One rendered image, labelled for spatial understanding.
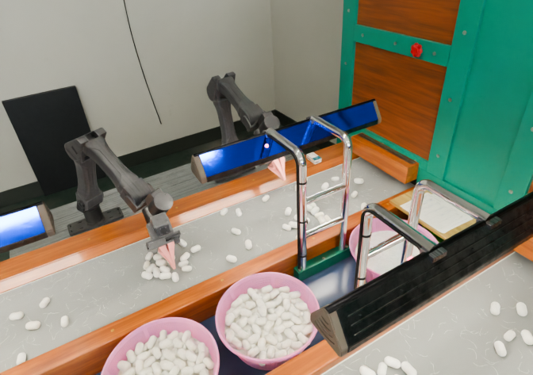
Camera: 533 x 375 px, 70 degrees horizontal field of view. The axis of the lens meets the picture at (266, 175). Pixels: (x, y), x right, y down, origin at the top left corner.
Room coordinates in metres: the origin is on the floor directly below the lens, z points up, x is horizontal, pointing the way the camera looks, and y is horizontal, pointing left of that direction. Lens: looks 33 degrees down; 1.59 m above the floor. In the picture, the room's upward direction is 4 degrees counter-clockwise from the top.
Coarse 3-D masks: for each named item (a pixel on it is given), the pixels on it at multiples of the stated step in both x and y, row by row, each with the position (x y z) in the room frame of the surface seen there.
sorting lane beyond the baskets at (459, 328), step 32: (512, 256) 0.78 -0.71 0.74; (480, 288) 0.68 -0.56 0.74; (512, 288) 0.67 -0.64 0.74; (416, 320) 0.59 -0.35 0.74; (448, 320) 0.59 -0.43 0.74; (480, 320) 0.58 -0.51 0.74; (512, 320) 0.58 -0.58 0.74; (384, 352) 0.52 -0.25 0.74; (416, 352) 0.51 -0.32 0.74; (448, 352) 0.51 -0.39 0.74; (480, 352) 0.50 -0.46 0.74; (512, 352) 0.49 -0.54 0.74
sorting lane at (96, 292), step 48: (288, 192) 1.18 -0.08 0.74; (384, 192) 1.14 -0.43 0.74; (144, 240) 0.96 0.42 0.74; (192, 240) 0.95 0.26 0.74; (240, 240) 0.93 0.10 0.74; (288, 240) 0.92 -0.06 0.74; (48, 288) 0.78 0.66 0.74; (96, 288) 0.77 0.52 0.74; (144, 288) 0.76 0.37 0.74; (0, 336) 0.63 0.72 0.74; (48, 336) 0.62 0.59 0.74
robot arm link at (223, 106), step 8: (224, 96) 1.47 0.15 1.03; (216, 104) 1.46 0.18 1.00; (224, 104) 1.46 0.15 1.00; (224, 112) 1.45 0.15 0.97; (224, 120) 1.44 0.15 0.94; (232, 120) 1.46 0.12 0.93; (224, 128) 1.44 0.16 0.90; (232, 128) 1.45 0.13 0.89; (224, 136) 1.44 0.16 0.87; (232, 136) 1.44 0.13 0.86
